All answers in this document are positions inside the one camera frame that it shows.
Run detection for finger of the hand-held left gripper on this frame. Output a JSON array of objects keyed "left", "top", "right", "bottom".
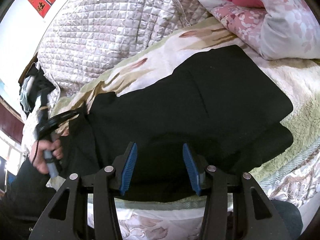
[{"left": 47, "top": 111, "right": 81, "bottom": 130}]

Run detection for person's left hand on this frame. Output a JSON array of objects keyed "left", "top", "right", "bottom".
[{"left": 31, "top": 139, "right": 63, "bottom": 174}]

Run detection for pink floral comforter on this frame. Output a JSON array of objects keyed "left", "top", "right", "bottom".
[{"left": 182, "top": 0, "right": 320, "bottom": 60}]

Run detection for dark red cabinet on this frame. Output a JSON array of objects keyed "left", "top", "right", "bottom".
[{"left": 0, "top": 100, "right": 24, "bottom": 143}]

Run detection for person's left forearm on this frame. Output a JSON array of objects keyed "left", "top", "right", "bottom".
[{"left": 5, "top": 159, "right": 58, "bottom": 222}]

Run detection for floral fleece blanket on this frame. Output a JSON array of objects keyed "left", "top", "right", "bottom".
[{"left": 22, "top": 20, "right": 320, "bottom": 240}]

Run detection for pile of clothes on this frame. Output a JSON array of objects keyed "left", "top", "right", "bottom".
[{"left": 19, "top": 57, "right": 57, "bottom": 113}]

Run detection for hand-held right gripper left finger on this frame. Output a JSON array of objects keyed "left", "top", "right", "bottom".
[{"left": 28, "top": 142, "right": 138, "bottom": 240}]

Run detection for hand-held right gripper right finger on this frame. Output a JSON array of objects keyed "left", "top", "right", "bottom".
[{"left": 182, "top": 143, "right": 293, "bottom": 240}]

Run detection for beige quilted bedspread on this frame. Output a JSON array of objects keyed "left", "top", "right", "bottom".
[{"left": 21, "top": 0, "right": 215, "bottom": 153}]

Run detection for person's leg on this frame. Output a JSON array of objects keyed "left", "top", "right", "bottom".
[{"left": 271, "top": 200, "right": 304, "bottom": 240}]

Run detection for black pants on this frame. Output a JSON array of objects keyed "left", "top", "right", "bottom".
[{"left": 59, "top": 44, "right": 294, "bottom": 203}]

